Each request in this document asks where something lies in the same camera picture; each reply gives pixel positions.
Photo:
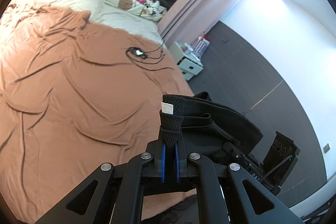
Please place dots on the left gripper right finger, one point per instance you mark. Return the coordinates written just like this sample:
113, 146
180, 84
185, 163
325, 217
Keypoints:
226, 193

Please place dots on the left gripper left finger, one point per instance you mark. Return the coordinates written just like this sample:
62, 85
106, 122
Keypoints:
110, 194

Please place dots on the black knit garment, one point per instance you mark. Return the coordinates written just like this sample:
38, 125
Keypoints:
207, 125

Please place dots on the black equipment case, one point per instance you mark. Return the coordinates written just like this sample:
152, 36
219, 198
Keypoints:
276, 166

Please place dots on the brown bed blanket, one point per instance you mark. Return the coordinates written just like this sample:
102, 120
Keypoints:
73, 96

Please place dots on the white bedside nightstand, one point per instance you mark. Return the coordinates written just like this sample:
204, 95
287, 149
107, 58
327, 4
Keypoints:
188, 63

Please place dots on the small black white device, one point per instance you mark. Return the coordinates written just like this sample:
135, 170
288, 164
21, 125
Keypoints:
137, 52

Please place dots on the black white patterned cloth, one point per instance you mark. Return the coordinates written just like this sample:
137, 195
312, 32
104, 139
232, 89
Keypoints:
154, 8

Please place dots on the cream bed sheet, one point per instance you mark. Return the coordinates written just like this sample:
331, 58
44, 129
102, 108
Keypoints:
107, 15

